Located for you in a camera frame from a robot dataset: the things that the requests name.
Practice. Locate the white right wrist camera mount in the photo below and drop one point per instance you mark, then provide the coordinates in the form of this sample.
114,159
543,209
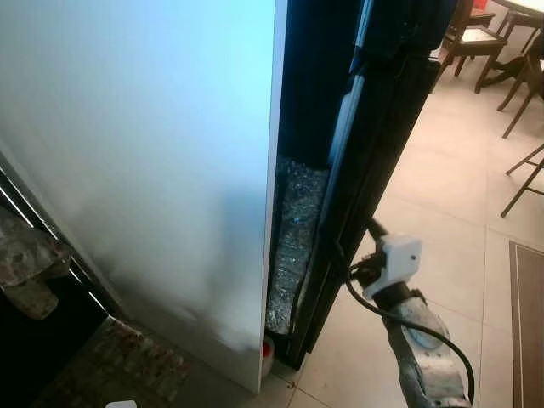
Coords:
398,259

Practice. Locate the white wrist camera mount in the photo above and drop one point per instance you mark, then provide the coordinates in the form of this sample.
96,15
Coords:
398,259
121,405

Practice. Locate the bubble wrap sheet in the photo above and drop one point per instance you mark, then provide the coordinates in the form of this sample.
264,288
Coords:
297,229

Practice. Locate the dark wooden chair white seat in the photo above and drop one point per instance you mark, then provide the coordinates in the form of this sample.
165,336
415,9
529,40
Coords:
480,36

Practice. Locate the dark wooden slat-back chair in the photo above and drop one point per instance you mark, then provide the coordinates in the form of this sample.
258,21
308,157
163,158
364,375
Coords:
529,81

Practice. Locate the dark cabinet with light strips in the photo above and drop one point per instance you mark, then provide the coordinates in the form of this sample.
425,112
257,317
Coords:
34,348

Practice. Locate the white jug red cap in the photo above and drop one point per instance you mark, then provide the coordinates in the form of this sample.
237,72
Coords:
268,361

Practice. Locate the speckled stone countertop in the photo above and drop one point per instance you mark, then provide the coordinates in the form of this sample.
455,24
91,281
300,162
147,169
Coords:
30,263

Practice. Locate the brown floor mat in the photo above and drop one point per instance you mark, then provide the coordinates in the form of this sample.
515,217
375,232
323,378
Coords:
529,331

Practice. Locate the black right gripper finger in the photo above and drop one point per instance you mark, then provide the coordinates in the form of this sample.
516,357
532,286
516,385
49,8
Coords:
378,229

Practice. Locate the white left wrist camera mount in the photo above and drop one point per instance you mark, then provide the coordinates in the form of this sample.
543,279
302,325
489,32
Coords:
121,405

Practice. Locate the black folding chair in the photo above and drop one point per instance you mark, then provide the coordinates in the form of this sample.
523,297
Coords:
525,174

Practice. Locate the patterned brown rug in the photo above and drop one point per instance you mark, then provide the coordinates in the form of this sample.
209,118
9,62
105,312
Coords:
127,365

